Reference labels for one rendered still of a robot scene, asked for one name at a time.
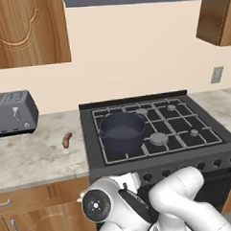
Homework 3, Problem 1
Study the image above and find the silver cupboard door handle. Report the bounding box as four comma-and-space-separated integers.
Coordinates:
10, 219, 26, 231

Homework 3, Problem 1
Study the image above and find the wooden drawer front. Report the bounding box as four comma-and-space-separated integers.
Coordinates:
0, 175, 92, 218

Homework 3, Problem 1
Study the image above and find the grey toaster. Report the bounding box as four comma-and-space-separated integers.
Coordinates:
0, 89, 42, 139

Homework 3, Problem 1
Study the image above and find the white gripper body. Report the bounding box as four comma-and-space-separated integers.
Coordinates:
110, 171, 143, 196

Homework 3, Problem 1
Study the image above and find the brown potato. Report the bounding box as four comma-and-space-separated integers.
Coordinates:
60, 131, 74, 149

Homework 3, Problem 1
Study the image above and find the black oven door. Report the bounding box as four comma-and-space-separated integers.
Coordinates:
136, 169, 231, 217

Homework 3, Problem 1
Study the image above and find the wooden base cupboard door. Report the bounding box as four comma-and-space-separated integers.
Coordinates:
0, 198, 98, 231

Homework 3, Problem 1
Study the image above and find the silver drawer handle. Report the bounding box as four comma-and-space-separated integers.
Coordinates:
0, 197, 12, 208

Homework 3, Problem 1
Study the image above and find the dark grey gas stove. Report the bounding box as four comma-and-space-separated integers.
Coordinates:
77, 87, 231, 219

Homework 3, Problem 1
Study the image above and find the wooden wall cupboard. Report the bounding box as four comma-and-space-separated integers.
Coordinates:
193, 0, 231, 49

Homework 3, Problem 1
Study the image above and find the grey wall socket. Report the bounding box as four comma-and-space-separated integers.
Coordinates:
209, 65, 226, 84

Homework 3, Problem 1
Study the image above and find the dark blue cooking pot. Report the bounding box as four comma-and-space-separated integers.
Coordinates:
96, 111, 149, 155

